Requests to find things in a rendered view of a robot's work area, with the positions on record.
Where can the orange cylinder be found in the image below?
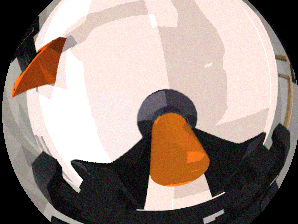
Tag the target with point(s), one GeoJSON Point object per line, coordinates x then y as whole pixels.
{"type": "Point", "coordinates": [177, 156]}

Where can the black round pedestal with silver shaft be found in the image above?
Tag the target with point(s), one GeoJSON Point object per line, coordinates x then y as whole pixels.
{"type": "Point", "coordinates": [165, 101]}

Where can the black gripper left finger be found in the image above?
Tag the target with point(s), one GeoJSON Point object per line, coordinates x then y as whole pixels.
{"type": "Point", "coordinates": [130, 172]}

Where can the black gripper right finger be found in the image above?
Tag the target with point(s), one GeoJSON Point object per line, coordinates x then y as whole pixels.
{"type": "Point", "coordinates": [225, 157]}

